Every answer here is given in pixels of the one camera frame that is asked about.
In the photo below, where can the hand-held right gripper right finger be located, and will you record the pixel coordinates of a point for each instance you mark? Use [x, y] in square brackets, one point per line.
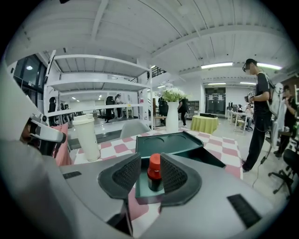
[187, 186]

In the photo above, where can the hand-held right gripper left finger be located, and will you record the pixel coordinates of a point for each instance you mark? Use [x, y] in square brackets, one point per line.
[121, 173]

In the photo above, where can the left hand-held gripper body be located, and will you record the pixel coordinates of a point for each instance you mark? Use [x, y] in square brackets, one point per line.
[47, 134]

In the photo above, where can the small brown bottle red cap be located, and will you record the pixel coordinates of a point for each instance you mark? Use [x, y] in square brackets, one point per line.
[154, 175]

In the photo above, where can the dark green box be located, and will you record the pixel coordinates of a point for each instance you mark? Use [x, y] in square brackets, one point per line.
[172, 144]

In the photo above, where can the pink cloth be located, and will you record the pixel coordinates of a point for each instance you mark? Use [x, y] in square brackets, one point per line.
[62, 144]

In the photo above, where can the white tumbler cup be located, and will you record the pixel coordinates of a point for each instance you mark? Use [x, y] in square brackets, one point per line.
[87, 140]

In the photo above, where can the grey shell chair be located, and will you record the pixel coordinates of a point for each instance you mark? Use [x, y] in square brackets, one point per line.
[134, 129]

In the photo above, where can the pink white checkered tablecloth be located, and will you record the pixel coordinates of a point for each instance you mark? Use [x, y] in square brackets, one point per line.
[224, 149]

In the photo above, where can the round table yellow-green cloth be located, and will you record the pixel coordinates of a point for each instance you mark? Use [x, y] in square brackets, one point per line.
[204, 124]

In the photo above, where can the white tall vase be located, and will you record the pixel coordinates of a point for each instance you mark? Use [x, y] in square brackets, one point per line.
[172, 117]

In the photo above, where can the white metal shelving rack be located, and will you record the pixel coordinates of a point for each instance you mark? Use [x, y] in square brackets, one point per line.
[98, 84]

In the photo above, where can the black flat case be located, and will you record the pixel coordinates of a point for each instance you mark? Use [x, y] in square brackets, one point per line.
[208, 114]

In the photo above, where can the white desk row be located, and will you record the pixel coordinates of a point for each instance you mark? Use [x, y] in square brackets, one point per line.
[237, 116]

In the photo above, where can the black double door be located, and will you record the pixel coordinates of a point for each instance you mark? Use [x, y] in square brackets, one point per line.
[215, 100]

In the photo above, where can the white flower bouquet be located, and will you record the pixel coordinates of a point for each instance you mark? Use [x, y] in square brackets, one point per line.
[172, 92]

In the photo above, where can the ceiling tube light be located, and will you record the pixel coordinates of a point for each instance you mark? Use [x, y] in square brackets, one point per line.
[216, 65]
[269, 66]

